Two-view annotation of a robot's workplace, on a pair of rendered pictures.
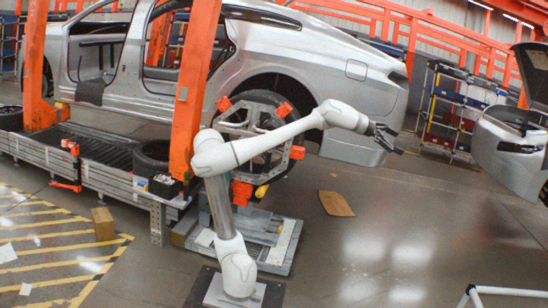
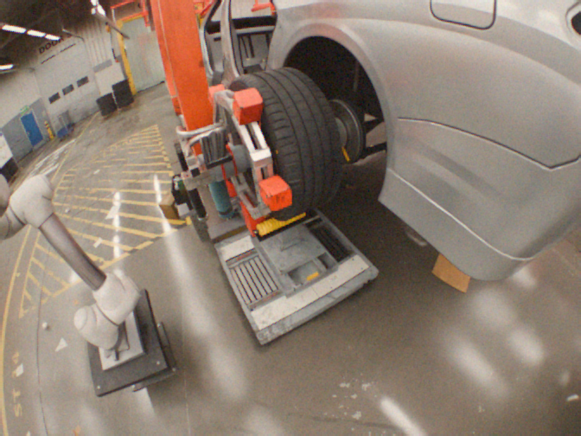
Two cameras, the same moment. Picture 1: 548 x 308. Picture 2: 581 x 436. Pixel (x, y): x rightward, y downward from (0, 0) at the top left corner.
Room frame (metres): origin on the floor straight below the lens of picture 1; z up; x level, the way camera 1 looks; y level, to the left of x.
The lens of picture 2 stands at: (2.08, -0.67, 1.32)
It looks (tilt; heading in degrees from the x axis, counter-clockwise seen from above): 44 degrees down; 56
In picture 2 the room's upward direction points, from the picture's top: 5 degrees counter-clockwise
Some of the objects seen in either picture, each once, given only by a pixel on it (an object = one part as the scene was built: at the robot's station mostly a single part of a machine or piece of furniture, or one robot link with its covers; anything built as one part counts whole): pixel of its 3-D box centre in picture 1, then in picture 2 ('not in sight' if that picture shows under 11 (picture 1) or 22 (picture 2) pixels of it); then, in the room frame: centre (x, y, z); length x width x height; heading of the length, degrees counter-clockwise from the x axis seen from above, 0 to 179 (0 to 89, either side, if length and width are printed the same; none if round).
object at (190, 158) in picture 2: (265, 123); (207, 133); (2.27, 0.08, 1.03); 0.19 x 0.18 x 0.11; 173
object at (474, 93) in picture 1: (477, 120); not in sight; (6.87, -4.46, 0.98); 1.50 x 0.50 x 1.95; 86
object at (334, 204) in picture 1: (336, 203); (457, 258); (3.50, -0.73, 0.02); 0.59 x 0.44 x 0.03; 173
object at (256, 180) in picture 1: (249, 142); (239, 156); (2.41, 0.17, 0.85); 0.54 x 0.07 x 0.54; 83
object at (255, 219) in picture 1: (245, 203); (284, 226); (2.58, 0.15, 0.32); 0.40 x 0.30 x 0.28; 83
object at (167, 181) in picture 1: (163, 185); (183, 186); (2.18, 0.71, 0.52); 0.20 x 0.14 x 0.13; 74
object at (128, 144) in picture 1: (115, 143); not in sight; (3.37, 1.76, 0.28); 2.47 x 0.06 x 0.22; 83
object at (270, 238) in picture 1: (249, 225); (291, 253); (2.57, 0.09, 0.13); 0.50 x 0.36 x 0.10; 83
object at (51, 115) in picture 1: (52, 107); not in sight; (2.97, 2.50, 0.69); 0.52 x 0.17 x 0.35; 173
